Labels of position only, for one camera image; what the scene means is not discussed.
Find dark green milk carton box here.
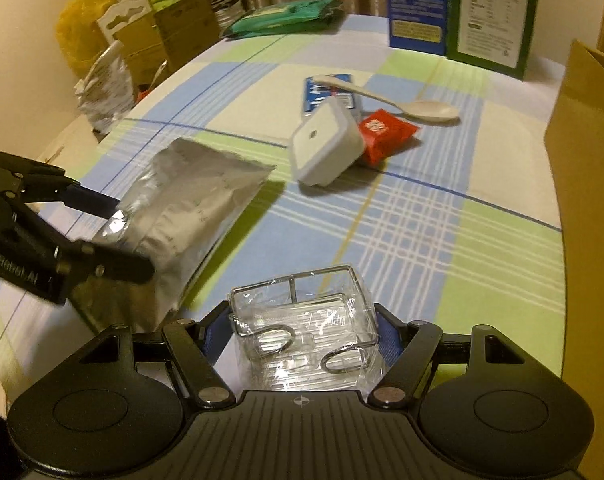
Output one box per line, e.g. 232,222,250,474
444,0,541,80

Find wire rack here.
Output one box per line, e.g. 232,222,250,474
229,262,385,393

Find large cardboard box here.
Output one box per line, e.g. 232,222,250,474
544,39,604,468

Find white square box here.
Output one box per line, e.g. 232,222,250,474
288,96,365,186

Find clear box with blue label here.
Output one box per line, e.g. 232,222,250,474
302,74,363,118

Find checked cloth desktop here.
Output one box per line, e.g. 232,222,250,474
0,12,567,411

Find big brown cardboard box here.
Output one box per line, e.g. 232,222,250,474
154,0,221,73

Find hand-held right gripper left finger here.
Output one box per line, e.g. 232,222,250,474
77,302,235,408

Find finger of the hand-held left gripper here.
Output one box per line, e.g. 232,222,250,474
12,204,155,284
0,150,120,218

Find white cardboard hanger flap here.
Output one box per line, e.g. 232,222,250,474
97,0,155,41

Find stacked white buckets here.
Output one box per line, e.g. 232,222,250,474
213,0,247,27

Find cream plastic spoon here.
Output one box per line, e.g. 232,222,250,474
313,74,460,123

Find small brown cardboard box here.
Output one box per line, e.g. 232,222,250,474
114,22,165,88

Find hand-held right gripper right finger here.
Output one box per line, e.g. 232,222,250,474
367,302,527,408

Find red snack packet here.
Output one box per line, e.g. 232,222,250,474
356,109,419,168

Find crumpled white foil bag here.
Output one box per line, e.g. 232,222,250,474
73,40,134,133

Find yellow plastic bag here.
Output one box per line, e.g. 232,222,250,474
56,0,120,78

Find cream tablecloth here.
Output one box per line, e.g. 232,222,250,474
0,105,138,411

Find tall blue milk carton box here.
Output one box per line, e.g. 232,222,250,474
384,0,455,56

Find green wet wipes pack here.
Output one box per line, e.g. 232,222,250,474
221,0,343,39

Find silver foil pouch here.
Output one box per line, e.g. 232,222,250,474
64,137,277,333

